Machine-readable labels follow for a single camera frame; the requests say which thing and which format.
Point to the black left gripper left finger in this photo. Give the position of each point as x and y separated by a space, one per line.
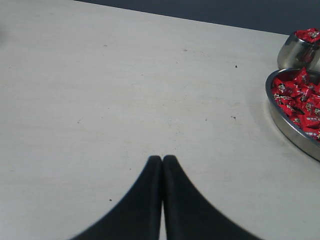
137 216

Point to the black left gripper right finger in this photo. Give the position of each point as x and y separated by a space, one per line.
188 215

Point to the round steel bowl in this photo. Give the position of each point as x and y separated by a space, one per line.
292 132

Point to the pile of red wrapped candies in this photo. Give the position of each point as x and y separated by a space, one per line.
299 99

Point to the stainless steel cup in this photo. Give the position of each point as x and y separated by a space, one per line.
297 53

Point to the candies inside cup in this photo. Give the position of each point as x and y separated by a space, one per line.
310 35

